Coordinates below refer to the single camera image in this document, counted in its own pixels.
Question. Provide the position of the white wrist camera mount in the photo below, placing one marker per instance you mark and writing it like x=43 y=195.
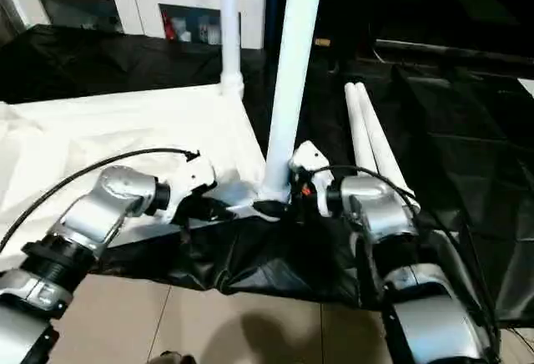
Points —
x=196 y=176
x=310 y=159

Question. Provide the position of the small beige block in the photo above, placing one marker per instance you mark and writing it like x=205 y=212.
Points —
x=323 y=42

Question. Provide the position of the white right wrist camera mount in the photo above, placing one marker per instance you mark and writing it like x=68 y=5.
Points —
x=310 y=159

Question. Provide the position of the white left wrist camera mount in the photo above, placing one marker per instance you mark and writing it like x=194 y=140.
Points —
x=196 y=176

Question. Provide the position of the white flat board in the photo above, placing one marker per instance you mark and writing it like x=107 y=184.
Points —
x=526 y=90

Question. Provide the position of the grey curtain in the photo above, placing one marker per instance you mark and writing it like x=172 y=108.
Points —
x=8 y=9

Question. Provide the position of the black plastic mat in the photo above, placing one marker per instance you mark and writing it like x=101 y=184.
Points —
x=459 y=151

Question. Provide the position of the white plastic table leg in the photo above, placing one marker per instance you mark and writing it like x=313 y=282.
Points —
x=292 y=67
x=386 y=147
x=363 y=130
x=230 y=26

